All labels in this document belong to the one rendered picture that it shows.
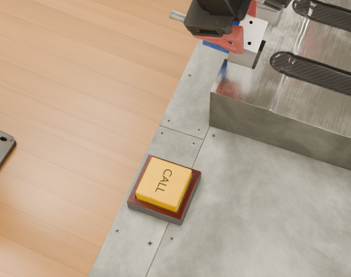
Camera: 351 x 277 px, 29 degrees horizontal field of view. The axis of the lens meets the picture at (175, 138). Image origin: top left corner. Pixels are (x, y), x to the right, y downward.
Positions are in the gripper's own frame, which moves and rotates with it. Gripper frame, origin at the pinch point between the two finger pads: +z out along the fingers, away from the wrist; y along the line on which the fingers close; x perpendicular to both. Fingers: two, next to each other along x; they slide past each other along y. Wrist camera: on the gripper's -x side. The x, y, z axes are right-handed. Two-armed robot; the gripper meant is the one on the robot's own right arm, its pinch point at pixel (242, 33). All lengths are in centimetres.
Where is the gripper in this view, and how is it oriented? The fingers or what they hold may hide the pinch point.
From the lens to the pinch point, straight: 94.6
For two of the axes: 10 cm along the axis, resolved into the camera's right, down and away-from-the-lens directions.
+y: 3.5, -8.9, 3.0
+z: 4.2, 4.3, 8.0
